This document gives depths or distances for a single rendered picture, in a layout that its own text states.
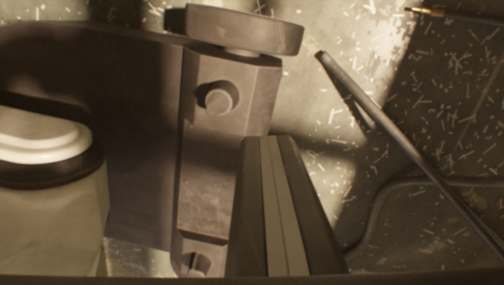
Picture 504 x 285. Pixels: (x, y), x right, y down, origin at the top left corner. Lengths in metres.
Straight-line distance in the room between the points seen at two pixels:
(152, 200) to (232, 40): 0.36
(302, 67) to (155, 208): 0.43
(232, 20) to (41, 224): 0.33
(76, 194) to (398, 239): 0.79
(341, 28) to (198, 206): 0.45
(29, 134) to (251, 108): 0.30
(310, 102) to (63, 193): 0.48
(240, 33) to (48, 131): 0.29
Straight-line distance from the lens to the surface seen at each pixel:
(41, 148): 0.40
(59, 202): 0.37
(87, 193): 0.38
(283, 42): 0.39
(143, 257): 1.00
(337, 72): 0.55
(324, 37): 0.57
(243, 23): 0.37
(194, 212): 0.52
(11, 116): 0.49
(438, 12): 0.62
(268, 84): 0.38
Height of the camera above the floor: 0.56
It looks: 65 degrees down
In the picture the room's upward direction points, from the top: 167 degrees counter-clockwise
